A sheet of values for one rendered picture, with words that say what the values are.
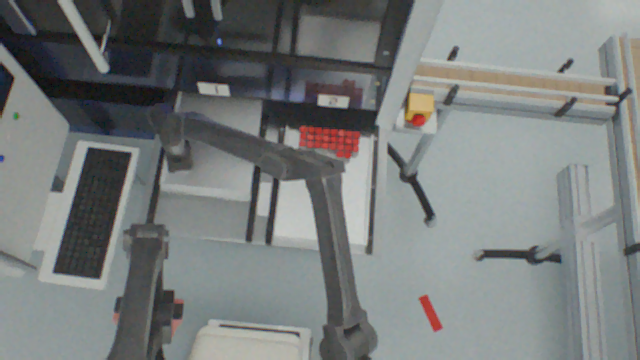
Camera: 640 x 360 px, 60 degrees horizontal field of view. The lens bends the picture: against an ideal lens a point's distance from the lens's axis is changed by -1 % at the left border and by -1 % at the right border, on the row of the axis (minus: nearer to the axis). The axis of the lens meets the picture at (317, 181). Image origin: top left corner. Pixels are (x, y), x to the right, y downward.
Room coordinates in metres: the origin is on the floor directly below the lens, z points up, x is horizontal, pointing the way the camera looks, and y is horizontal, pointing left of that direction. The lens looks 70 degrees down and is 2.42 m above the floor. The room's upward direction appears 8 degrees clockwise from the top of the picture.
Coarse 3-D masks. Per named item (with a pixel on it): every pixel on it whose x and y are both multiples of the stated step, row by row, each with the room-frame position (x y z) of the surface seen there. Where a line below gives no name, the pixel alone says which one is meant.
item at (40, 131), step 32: (0, 64) 0.62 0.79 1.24; (0, 96) 0.56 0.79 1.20; (32, 96) 0.64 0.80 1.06; (0, 128) 0.50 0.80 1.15; (32, 128) 0.56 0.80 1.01; (64, 128) 0.65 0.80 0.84; (0, 160) 0.43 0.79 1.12; (32, 160) 0.49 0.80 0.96; (0, 192) 0.36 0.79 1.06; (32, 192) 0.41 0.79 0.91; (0, 224) 0.29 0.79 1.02; (32, 224) 0.33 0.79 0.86
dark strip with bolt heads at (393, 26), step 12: (396, 0) 0.77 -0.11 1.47; (408, 0) 0.78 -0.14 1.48; (396, 12) 0.77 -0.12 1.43; (384, 24) 0.77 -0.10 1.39; (396, 24) 0.78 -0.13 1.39; (384, 36) 0.77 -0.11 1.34; (396, 36) 0.78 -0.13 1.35; (384, 48) 0.77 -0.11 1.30; (396, 48) 0.77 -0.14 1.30; (384, 60) 0.78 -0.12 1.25
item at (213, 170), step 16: (192, 96) 0.79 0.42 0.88; (208, 96) 0.80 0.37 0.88; (224, 96) 0.81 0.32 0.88; (176, 112) 0.73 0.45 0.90; (208, 112) 0.75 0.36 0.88; (224, 112) 0.75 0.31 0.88; (240, 112) 0.76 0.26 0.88; (256, 112) 0.77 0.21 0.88; (240, 128) 0.71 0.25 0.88; (256, 128) 0.71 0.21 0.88; (192, 144) 0.63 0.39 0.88; (208, 160) 0.59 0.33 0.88; (224, 160) 0.60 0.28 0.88; (240, 160) 0.60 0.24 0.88; (160, 176) 0.51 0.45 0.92; (176, 176) 0.53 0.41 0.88; (192, 176) 0.53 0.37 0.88; (208, 176) 0.54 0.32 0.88; (224, 176) 0.55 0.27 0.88; (240, 176) 0.55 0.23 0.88; (224, 192) 0.50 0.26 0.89; (240, 192) 0.50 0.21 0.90
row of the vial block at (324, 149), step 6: (300, 144) 0.66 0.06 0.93; (306, 144) 0.67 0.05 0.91; (312, 144) 0.67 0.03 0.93; (318, 144) 0.67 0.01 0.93; (324, 144) 0.67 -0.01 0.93; (330, 144) 0.67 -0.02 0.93; (312, 150) 0.66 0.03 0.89; (318, 150) 0.66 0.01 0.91; (324, 150) 0.66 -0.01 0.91; (330, 150) 0.66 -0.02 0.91; (336, 150) 0.67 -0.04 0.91; (342, 150) 0.66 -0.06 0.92; (348, 150) 0.66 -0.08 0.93; (354, 150) 0.67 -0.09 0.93; (354, 156) 0.66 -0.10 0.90
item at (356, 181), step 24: (288, 144) 0.68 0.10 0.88; (336, 144) 0.70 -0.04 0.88; (360, 144) 0.71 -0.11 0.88; (360, 168) 0.63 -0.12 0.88; (288, 192) 0.52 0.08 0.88; (360, 192) 0.55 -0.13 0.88; (288, 216) 0.45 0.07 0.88; (312, 216) 0.46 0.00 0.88; (360, 216) 0.48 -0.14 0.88; (312, 240) 0.39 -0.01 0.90; (360, 240) 0.41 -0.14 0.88
